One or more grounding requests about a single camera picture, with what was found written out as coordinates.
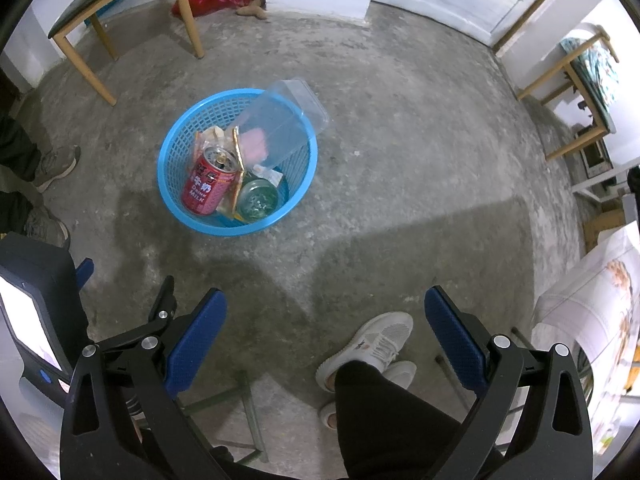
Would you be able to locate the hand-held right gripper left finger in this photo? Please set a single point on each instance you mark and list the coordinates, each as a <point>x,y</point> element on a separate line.
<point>192,340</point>

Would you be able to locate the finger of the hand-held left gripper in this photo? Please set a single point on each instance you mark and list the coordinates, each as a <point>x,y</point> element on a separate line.
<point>85,272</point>
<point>160,305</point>

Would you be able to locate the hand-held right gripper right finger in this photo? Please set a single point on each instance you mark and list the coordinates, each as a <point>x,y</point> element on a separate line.
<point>460,340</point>

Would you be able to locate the red milk can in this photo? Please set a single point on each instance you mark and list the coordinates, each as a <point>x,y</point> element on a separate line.
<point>207,185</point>

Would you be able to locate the green plastic bottle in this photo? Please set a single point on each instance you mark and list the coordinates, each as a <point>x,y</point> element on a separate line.
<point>257,200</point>

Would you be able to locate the blue plastic basket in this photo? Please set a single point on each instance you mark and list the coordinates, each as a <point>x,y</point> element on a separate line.
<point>175,160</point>

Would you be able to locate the pink snack packet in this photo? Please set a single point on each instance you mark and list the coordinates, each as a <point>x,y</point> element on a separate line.
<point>254,144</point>

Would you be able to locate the clear plastic container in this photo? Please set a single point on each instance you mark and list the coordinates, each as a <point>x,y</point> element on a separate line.
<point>280,115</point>

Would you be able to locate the person's white sneaker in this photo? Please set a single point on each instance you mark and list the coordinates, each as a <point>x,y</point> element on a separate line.
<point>375,340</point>
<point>405,372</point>

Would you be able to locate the person's black trouser leg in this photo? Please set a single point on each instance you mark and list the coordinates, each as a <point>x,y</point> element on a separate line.
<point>390,420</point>

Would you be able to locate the flowered tablecloth table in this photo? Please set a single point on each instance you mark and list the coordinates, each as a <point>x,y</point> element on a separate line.
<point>590,320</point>

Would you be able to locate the floral blanket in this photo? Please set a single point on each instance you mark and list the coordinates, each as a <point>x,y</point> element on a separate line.
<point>597,70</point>

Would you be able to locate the green metal stool frame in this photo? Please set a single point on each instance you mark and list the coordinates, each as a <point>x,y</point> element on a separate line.
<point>250,410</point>

